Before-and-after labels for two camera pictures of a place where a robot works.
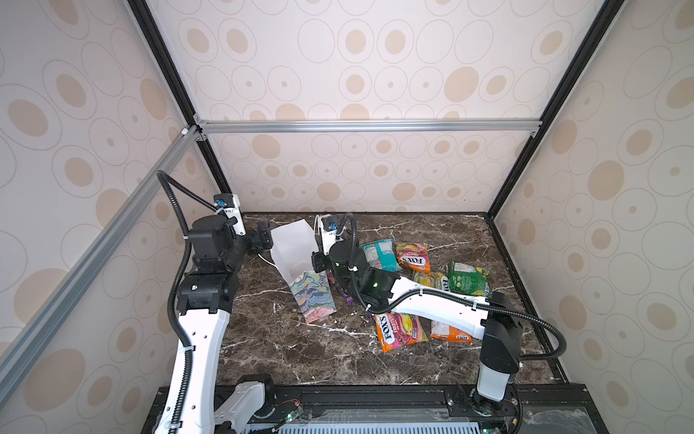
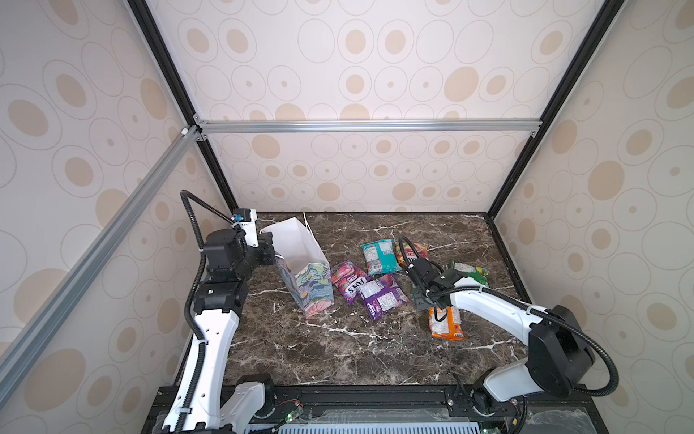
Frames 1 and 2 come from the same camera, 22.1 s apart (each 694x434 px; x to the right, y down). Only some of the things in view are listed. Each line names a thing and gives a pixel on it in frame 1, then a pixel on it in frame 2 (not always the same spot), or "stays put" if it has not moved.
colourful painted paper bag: (293, 247) stays put
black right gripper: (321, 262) → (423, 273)
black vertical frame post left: (179, 87) stays put
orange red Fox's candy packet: (414, 256) stays put
